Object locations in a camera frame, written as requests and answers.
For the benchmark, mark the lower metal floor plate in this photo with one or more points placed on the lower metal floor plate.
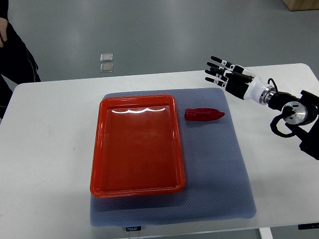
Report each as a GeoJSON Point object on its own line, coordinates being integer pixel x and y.
{"type": "Point", "coordinates": [106, 67]}

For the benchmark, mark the wooden box corner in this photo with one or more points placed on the wooden box corner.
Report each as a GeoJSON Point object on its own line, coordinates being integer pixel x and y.
{"type": "Point", "coordinates": [296, 5]}

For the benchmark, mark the bystander hand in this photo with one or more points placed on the bystander hand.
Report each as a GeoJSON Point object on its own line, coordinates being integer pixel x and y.
{"type": "Point", "coordinates": [3, 31]}

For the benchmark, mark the metal floor plate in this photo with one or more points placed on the metal floor plate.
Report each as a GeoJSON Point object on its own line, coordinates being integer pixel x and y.
{"type": "Point", "coordinates": [106, 57]}
{"type": "Point", "coordinates": [106, 67]}

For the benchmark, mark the black desk label plate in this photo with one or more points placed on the black desk label plate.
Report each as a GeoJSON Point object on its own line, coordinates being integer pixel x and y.
{"type": "Point", "coordinates": [308, 226]}

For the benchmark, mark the upper metal floor plate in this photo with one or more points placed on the upper metal floor plate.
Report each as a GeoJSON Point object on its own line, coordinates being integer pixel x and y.
{"type": "Point", "coordinates": [106, 57]}

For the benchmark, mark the red plastic tray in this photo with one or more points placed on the red plastic tray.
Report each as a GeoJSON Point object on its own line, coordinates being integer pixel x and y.
{"type": "Point", "coordinates": [137, 147]}

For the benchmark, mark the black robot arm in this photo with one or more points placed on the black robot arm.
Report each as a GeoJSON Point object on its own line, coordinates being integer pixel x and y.
{"type": "Point", "coordinates": [298, 116]}

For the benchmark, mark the person in black clothes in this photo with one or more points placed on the person in black clothes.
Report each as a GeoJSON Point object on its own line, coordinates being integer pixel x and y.
{"type": "Point", "coordinates": [16, 62]}

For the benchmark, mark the red pepper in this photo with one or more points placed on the red pepper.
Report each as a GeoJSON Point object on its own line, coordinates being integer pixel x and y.
{"type": "Point", "coordinates": [203, 114]}

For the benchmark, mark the grey-blue textured mat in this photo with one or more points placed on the grey-blue textured mat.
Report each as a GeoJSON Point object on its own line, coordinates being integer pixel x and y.
{"type": "Point", "coordinates": [217, 184]}

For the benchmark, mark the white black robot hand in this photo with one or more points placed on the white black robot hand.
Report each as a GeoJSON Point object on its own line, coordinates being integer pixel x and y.
{"type": "Point", "coordinates": [242, 83]}

